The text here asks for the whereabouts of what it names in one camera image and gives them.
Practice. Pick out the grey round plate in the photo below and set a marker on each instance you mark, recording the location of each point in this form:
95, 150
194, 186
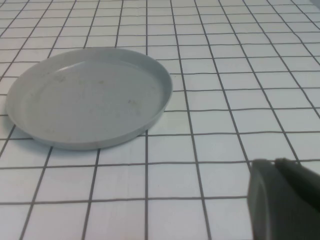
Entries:
87, 105

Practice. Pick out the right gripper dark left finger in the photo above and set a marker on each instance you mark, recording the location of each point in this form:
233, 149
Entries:
270, 212

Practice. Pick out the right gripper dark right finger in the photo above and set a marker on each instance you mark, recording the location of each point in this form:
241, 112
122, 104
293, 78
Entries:
302, 182

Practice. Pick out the white grid-pattern tablecloth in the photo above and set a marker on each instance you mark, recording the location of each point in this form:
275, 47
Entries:
225, 75

